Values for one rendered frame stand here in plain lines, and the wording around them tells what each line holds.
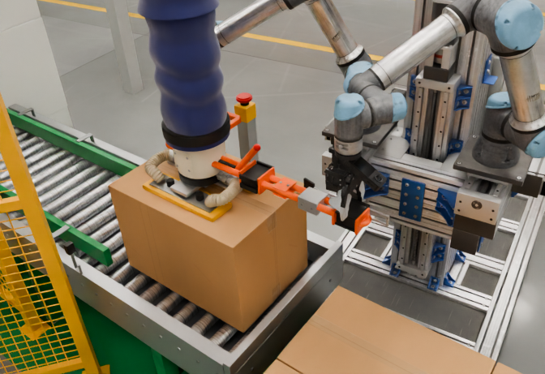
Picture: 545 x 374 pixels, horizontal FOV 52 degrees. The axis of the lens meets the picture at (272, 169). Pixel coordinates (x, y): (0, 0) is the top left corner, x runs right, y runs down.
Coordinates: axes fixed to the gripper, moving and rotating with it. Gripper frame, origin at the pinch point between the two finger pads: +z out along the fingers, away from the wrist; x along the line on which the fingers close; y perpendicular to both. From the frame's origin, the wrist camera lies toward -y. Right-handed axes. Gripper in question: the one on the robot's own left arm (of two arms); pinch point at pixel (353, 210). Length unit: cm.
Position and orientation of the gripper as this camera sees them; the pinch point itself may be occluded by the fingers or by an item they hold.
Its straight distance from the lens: 160.8
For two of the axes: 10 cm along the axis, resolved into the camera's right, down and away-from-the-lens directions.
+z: 0.6, 8.2, 5.6
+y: -7.9, -3.0, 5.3
